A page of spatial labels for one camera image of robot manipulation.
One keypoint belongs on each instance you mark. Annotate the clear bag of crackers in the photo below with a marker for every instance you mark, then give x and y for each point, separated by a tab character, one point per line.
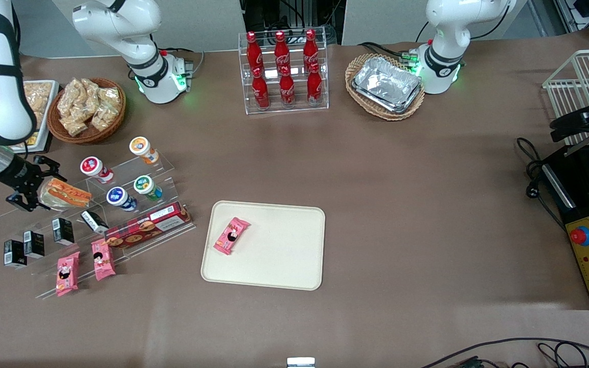
104	117
110	95
74	125
90	92
69	97

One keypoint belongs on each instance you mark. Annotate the small black box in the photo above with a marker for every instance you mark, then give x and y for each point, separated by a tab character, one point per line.
94	221
63	231
34	245
15	254

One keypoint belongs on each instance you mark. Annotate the white rectangular dish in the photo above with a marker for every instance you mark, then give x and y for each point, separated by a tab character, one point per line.
51	110

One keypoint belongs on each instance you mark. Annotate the triangle sandwich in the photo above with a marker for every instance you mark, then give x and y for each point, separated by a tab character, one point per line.
69	194

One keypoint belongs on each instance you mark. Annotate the small silver box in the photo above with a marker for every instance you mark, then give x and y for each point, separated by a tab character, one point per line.
300	362

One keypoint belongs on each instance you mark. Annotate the brown wicker basket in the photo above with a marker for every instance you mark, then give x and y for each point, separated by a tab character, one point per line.
115	125

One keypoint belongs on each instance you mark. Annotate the tan cracker pack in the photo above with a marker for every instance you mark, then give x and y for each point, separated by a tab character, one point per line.
39	94
40	118

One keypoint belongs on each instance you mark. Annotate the red cookie box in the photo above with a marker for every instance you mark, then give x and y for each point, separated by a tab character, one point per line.
149	225

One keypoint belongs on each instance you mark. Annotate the light wicker basket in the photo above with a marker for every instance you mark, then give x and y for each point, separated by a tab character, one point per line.
376	113

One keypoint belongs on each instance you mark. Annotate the black machine with yellow panel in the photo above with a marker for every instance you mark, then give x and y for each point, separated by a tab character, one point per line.
575	204

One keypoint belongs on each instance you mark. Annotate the red emergency stop button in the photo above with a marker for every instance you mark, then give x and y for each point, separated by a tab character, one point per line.
581	235

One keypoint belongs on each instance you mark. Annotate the orange lid yogurt cup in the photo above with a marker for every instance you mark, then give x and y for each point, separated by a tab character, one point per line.
142	148

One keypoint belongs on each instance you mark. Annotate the red lid yogurt cup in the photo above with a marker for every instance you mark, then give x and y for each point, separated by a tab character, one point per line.
95	168

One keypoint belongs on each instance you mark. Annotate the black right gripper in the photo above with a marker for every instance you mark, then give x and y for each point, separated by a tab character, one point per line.
18	176

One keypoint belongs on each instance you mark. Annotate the pink snack pack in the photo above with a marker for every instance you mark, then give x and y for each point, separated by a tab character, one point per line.
104	259
231	236
67	274

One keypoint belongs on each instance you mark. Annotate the green lid yogurt cup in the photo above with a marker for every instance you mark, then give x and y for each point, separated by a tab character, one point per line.
146	186

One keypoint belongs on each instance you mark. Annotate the blue lid yogurt cup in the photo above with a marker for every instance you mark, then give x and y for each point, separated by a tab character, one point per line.
119	198

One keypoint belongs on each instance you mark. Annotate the red cola bottle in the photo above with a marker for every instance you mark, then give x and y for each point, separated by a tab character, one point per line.
287	91
314	87
310	51
281	53
261	92
254	53

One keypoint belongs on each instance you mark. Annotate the aluminium foil tray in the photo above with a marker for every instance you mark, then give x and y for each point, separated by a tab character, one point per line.
386	82

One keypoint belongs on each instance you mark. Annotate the clear acrylic bottle rack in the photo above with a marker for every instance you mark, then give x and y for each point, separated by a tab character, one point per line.
284	110

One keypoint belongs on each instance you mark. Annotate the beige plastic tray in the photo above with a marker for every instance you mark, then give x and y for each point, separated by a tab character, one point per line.
279	255

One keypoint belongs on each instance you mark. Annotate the brown table cover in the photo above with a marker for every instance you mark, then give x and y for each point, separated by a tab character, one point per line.
402	204

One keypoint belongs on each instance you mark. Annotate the clear acrylic tiered stand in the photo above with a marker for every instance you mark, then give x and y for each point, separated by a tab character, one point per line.
120	171

